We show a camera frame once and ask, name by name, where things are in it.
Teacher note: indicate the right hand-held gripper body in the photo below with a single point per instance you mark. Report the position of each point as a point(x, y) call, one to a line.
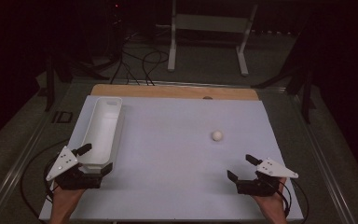
point(275, 169)

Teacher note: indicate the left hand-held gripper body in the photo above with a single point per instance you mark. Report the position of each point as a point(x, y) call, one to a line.
point(62, 161)

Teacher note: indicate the white plastic bin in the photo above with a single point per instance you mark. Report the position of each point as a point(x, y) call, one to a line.
point(101, 133)

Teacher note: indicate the white ball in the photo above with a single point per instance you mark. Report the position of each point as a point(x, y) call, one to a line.
point(217, 136)

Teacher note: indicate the person's right hand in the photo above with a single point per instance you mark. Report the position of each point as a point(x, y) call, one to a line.
point(272, 205)

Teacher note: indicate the person's left hand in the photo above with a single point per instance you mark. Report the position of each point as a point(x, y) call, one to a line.
point(65, 202)

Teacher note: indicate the black stand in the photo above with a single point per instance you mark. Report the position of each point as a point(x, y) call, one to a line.
point(51, 87)
point(306, 96)

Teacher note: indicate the grey metal stand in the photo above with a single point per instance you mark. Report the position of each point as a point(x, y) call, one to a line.
point(211, 23)

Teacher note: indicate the metal floor rail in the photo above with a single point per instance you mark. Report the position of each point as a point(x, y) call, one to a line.
point(18, 161)
point(323, 161)

